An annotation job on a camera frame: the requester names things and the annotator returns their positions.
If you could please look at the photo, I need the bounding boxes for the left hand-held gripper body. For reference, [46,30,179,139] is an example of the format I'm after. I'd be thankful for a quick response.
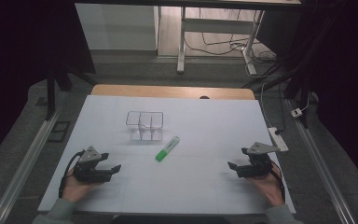
[73,146,113,184]

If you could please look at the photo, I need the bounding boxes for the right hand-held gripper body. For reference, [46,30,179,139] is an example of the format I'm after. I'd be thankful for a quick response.
[237,142,282,179]

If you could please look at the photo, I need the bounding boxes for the person's right hand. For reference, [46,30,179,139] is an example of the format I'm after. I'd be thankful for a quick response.
[248,164,285,207]

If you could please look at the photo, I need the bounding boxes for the person's left hand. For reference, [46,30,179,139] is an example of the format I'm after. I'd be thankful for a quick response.
[61,169,102,203]

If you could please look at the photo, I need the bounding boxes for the white power strip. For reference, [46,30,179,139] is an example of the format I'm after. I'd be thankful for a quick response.
[268,126,290,153]

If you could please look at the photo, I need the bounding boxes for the white table cover board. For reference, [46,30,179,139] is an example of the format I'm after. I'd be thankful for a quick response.
[37,94,296,216]

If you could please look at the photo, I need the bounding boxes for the black floor plate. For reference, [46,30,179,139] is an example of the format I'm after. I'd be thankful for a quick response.
[48,120,71,144]

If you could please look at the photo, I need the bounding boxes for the clear plastic divided organizer box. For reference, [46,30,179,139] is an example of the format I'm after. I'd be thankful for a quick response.
[125,110,165,143]

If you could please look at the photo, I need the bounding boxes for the green highlighter pen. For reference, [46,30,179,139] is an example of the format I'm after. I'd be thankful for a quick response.
[155,135,181,162]

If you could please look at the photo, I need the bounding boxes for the person's dark clothing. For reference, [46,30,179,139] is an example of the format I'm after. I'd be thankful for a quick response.
[110,214,231,224]

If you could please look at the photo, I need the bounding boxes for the wooden table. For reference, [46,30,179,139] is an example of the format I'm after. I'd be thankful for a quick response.
[90,83,255,101]

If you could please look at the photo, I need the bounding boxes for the dark curtain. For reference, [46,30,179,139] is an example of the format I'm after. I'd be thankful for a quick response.
[0,0,96,171]
[255,0,358,192]

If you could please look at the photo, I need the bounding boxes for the white cabinet panel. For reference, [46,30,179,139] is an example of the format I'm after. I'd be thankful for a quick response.
[75,3,160,52]

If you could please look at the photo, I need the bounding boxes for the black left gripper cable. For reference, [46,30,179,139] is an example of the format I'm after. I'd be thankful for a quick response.
[58,149,86,199]

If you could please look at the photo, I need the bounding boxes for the white cable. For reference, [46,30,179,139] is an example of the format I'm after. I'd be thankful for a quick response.
[259,82,273,129]

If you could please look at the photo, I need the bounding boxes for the aluminium floor rail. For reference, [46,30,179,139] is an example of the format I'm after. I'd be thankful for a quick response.
[0,106,63,224]
[286,98,357,224]

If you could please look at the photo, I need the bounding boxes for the tangle of dark floor cables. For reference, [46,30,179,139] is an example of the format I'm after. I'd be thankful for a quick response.
[185,7,278,63]

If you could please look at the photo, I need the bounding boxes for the white metal desk frame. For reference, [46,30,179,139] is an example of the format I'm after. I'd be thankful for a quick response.
[176,6,266,77]

